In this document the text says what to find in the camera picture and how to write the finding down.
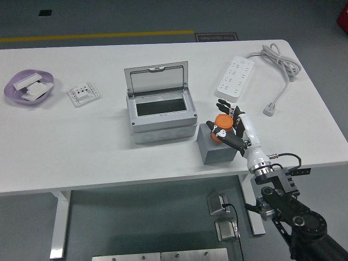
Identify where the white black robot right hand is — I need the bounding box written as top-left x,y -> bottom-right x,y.
206,98 -> 271,171

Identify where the orange cylinder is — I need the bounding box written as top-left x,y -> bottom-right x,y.
210,114 -> 235,142

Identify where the grey junction box clear lid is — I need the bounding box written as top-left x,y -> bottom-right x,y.
123,60 -> 198,145

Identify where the grey cube with round hole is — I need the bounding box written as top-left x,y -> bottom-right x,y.
196,122 -> 238,166

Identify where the metal floor socket box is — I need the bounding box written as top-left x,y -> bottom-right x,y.
214,217 -> 240,242
206,193 -> 229,216

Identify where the white table leg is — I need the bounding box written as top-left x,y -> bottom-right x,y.
238,173 -> 266,236
49,190 -> 72,259

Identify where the white power strip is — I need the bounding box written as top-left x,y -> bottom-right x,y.
215,55 -> 255,103

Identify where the black table control panel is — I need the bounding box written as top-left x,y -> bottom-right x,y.
288,167 -> 312,177

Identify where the brown floor sign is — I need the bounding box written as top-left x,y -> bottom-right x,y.
194,33 -> 239,43

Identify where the metal plate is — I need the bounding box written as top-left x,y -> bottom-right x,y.
160,247 -> 228,261
91,252 -> 161,261

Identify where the red object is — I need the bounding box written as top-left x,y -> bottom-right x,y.
336,7 -> 348,28

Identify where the white socket panel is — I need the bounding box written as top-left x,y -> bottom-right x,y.
66,82 -> 103,109

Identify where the white plastic part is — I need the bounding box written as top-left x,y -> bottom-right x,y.
26,81 -> 54,96
21,91 -> 46,102

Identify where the long white plastic strip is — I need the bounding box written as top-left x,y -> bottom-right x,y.
13,72 -> 43,90

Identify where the purple tray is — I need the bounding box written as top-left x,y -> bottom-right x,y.
3,69 -> 55,105

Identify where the white power cord with plug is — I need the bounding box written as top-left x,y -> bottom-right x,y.
246,43 -> 302,117

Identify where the black floor cable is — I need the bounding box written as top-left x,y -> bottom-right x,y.
221,202 -> 245,261

